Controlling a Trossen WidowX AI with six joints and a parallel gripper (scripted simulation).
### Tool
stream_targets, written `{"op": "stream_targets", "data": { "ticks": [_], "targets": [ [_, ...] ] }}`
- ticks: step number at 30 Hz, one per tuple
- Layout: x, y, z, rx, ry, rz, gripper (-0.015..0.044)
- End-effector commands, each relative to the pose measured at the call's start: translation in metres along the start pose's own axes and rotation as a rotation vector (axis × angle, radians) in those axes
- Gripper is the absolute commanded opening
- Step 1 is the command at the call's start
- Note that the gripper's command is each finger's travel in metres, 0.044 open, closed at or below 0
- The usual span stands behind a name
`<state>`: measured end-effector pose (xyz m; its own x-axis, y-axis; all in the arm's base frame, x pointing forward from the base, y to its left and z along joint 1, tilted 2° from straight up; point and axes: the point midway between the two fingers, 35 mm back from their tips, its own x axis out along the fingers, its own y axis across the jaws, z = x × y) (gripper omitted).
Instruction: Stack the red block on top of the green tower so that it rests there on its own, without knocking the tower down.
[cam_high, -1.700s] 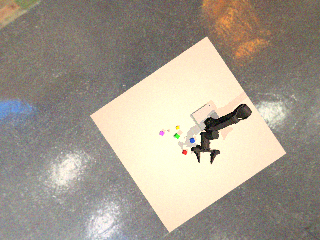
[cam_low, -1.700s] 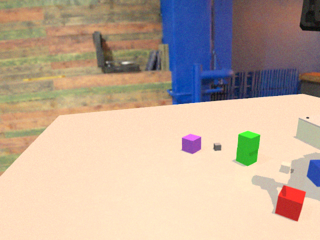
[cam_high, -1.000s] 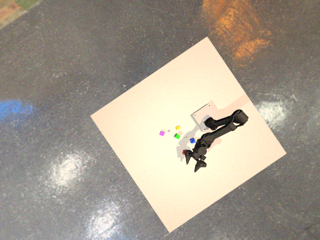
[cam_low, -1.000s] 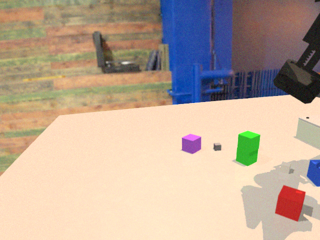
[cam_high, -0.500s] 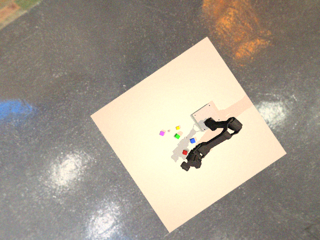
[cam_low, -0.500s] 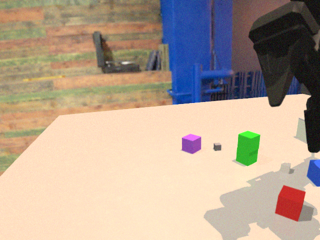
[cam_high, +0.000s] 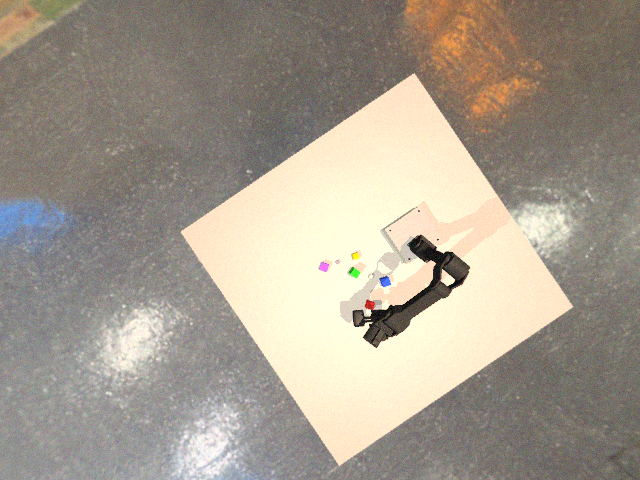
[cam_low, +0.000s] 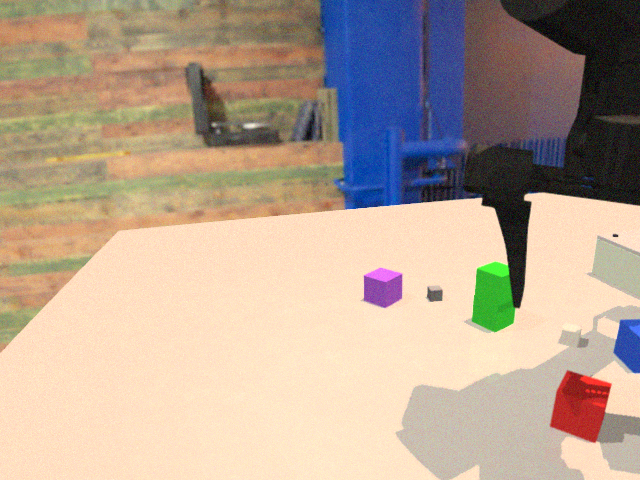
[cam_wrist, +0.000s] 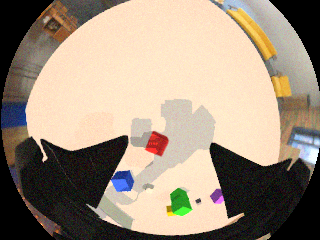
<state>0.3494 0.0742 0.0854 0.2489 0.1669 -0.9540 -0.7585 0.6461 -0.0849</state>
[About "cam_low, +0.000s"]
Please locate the blue block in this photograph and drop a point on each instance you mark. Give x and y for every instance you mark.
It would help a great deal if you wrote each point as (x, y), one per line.
(627, 346)

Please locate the purple cube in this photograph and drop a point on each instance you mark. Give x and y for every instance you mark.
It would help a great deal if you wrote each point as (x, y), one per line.
(383, 287)

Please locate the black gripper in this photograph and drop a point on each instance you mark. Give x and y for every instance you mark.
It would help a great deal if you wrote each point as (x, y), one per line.
(505, 175)

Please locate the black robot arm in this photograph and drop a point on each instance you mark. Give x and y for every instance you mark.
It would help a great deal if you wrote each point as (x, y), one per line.
(601, 143)

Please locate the green block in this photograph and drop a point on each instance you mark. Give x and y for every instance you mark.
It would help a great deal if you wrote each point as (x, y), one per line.
(492, 316)
(493, 283)

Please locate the red block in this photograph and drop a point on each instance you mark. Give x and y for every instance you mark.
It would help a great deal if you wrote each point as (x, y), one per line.
(580, 405)

